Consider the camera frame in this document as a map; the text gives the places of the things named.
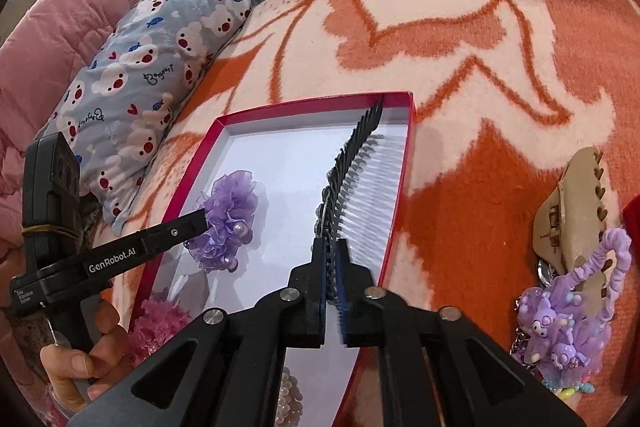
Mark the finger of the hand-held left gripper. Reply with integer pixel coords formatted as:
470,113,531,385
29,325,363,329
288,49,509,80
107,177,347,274
140,209,208,254

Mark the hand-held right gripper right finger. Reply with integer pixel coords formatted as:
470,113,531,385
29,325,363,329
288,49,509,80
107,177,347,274
336,239,586,427

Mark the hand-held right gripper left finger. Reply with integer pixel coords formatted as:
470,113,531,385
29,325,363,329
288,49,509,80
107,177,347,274
65,237,331,427

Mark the purple flower scrunchie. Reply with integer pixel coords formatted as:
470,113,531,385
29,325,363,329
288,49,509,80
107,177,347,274
184,170,263,273

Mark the red cardboard box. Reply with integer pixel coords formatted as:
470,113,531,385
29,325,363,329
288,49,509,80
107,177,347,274
127,92,416,427

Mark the black hair comb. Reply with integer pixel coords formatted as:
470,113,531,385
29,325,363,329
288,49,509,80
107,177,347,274
312,99,408,308

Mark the purple cartoon charm hair tie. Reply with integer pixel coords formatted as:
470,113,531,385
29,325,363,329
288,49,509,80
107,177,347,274
510,227,633,400

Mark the beige claw hair clip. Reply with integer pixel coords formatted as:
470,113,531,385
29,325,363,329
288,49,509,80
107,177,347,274
532,147,618,303

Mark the person's left hand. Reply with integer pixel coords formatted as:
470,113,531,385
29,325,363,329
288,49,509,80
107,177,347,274
40,323,131,414

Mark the pink flower scrunchie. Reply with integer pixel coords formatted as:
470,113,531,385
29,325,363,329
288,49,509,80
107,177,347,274
127,299,193,368

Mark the white pearl hair piece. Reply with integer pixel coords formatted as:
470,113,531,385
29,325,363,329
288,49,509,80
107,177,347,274
277,367,306,427

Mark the blue bear print pillow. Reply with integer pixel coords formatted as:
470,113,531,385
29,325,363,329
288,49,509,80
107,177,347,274
37,0,253,235

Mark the orange and white blanket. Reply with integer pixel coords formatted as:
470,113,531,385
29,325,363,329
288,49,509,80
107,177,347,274
105,0,640,427

